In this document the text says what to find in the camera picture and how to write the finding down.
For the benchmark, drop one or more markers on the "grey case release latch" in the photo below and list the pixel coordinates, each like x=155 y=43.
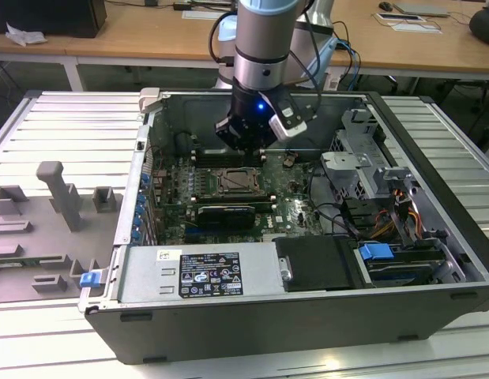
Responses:
x=149 y=98

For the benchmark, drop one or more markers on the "CPU socket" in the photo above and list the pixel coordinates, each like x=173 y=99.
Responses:
x=219 y=194

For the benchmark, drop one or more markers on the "white paper sheets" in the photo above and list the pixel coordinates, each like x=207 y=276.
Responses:
x=414 y=27

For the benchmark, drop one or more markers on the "wooden desk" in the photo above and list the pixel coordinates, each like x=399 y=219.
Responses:
x=149 y=35

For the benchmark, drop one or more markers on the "black cylinder part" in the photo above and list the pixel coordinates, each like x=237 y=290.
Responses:
x=184 y=142

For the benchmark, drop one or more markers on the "grey metal drive cage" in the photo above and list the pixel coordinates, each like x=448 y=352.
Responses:
x=354 y=166

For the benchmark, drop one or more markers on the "brown copper board component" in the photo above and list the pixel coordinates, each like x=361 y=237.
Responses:
x=289 y=159

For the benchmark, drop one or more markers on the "crumpled white paper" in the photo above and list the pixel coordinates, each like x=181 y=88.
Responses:
x=25 y=35

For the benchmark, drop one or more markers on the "black expansion card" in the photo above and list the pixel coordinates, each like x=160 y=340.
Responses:
x=226 y=216

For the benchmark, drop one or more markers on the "hard disk in blue carrier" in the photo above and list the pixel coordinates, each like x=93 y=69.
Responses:
x=374 y=251

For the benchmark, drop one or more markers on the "green motherboard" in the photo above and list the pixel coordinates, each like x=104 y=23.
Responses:
x=295 y=197

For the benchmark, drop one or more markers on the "blue case latch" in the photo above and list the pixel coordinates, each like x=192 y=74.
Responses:
x=89 y=279

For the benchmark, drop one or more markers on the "black computer mouse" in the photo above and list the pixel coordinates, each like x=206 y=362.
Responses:
x=385 y=5

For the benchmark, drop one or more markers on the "grey power supply unit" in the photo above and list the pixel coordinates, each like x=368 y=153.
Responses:
x=149 y=276

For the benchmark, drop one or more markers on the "black box on desk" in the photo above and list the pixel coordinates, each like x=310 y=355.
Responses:
x=50 y=16

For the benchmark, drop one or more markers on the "grey closed laptop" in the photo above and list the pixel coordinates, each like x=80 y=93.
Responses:
x=422 y=8

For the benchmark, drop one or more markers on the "black round bag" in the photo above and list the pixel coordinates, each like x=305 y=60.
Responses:
x=485 y=25

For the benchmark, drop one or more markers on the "black RAM slot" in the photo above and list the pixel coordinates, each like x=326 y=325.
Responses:
x=232 y=198
x=216 y=158

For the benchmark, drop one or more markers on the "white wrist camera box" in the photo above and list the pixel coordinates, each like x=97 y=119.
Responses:
x=285 y=126

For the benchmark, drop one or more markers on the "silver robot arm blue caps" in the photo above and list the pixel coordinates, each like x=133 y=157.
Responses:
x=260 y=47

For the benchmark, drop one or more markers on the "black open PC case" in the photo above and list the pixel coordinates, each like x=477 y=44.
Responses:
x=268 y=335

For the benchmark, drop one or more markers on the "grey parts rack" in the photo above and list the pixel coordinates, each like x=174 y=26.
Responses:
x=31 y=237

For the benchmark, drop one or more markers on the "blue expansion slot clip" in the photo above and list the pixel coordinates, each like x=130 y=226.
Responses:
x=138 y=222
x=141 y=206
x=145 y=179
x=136 y=235

